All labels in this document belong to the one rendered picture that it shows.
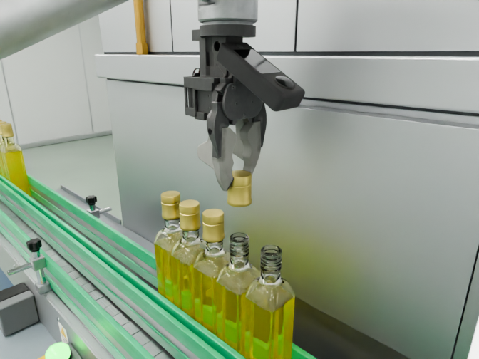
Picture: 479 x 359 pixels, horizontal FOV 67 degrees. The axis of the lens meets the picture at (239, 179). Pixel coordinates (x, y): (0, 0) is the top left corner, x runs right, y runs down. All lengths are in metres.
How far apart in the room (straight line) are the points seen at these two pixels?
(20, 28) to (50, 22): 0.02
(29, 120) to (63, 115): 0.52
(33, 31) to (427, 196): 0.45
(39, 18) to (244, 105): 0.31
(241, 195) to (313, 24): 0.28
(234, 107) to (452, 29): 0.27
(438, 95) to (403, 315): 0.31
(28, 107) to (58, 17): 6.27
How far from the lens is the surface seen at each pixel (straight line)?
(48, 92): 6.56
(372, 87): 0.53
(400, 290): 0.58
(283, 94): 0.41
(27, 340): 1.08
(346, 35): 0.57
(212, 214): 0.57
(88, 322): 0.81
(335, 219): 0.58
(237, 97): 0.47
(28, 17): 0.22
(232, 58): 0.46
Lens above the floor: 1.40
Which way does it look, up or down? 19 degrees down
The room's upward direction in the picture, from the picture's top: straight up
